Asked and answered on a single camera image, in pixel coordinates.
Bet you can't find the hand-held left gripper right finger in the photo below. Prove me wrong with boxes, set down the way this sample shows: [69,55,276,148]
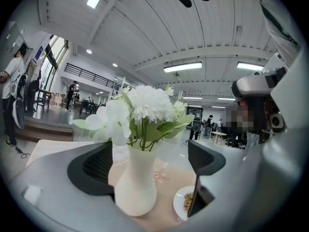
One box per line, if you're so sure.
[173,140,264,232]

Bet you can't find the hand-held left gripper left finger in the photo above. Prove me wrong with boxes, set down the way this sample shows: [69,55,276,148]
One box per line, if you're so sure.
[9,141,145,232]

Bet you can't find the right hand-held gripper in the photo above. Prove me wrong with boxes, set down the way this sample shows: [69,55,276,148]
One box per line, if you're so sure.
[231,68,288,133]

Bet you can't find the white ceramic vase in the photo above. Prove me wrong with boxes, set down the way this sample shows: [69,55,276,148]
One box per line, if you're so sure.
[113,139,159,217]

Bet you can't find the white artificial flowers bunch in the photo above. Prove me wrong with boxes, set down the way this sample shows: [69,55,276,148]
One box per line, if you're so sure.
[71,85,195,152]

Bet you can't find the round light wood table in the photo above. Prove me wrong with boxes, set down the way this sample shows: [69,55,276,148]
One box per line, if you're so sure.
[211,131,228,146]

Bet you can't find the table with checked tablecloth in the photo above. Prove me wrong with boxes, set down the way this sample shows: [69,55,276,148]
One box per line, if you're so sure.
[25,139,201,232]

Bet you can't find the beige embroidered table runner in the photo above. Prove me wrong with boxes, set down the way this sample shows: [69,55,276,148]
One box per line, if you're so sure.
[107,151,197,232]

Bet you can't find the pile of dried grains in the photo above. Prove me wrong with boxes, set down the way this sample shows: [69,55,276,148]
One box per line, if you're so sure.
[183,191,194,211]

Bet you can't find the white round plate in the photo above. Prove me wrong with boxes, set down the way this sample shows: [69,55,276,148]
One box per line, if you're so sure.
[173,186,196,221]

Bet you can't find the dark wooden step platform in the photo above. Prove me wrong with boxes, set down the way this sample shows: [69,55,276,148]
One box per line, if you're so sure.
[14,116,75,143]

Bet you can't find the person's grey printed shirt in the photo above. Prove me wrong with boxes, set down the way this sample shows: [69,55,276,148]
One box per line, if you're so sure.
[258,0,302,69]

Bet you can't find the white cube shelf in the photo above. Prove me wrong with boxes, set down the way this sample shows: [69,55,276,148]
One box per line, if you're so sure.
[53,92,66,106]

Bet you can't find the black table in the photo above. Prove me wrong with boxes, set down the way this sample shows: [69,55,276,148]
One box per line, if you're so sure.
[79,100,99,117]

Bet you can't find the black mezzanine railing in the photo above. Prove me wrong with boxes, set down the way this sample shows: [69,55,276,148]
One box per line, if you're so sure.
[64,62,120,91]

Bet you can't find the grey metal lockers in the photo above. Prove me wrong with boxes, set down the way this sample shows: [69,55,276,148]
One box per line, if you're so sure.
[0,20,27,65]

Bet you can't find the black adapter with cable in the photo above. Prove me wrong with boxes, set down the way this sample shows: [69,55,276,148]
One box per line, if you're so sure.
[14,145,31,160]

